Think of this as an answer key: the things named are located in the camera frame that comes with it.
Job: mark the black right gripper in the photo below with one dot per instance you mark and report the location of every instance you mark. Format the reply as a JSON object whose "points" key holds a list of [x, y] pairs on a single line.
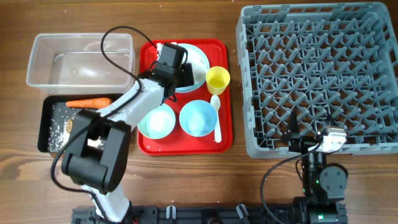
{"points": [[291, 134]]}

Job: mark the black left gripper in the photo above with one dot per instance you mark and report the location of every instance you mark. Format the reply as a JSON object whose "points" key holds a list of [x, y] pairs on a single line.
{"points": [[186, 76]]}

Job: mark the white tissue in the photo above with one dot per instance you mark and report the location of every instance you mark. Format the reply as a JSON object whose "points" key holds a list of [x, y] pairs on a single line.
{"points": [[199, 66]]}

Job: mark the yellow plastic cup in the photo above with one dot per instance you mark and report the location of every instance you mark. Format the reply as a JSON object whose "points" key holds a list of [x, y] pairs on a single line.
{"points": [[217, 79]]}

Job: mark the green bowl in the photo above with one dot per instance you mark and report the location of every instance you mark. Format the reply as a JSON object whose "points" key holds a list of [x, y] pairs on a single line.
{"points": [[159, 123]]}

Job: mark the orange carrot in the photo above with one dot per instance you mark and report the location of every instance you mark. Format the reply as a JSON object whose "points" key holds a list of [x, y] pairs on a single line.
{"points": [[93, 103]]}

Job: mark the brown food scrap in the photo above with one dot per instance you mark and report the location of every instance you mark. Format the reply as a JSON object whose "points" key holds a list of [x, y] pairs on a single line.
{"points": [[69, 125]]}

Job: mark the white rice pile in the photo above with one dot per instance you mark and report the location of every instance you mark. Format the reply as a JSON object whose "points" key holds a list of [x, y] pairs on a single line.
{"points": [[58, 136]]}

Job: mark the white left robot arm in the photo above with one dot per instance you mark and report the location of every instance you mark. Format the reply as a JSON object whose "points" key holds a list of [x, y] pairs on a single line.
{"points": [[95, 156]]}

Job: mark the grey dishwasher rack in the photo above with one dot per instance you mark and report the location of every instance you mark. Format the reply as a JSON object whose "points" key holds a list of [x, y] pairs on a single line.
{"points": [[318, 59]]}

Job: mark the light blue plate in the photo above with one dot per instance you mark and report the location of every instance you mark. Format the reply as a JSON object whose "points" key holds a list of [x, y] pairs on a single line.
{"points": [[190, 48]]}

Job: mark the white plastic spoon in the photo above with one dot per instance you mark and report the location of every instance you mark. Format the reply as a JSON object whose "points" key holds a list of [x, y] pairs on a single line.
{"points": [[216, 104]]}

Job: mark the light blue bowl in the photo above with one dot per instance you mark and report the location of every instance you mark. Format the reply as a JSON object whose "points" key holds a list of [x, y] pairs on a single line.
{"points": [[197, 118]]}

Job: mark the red serving tray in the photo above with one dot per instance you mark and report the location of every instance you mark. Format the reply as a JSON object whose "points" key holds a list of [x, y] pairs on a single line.
{"points": [[178, 142]]}

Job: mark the clear plastic bin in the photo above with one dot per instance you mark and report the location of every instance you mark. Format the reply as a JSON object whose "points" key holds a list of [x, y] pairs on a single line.
{"points": [[72, 63]]}

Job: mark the black plastic tray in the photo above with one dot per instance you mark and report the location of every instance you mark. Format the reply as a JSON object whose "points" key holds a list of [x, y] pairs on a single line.
{"points": [[47, 110]]}

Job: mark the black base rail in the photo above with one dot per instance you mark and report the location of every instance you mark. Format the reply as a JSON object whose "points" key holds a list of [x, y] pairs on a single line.
{"points": [[286, 213]]}

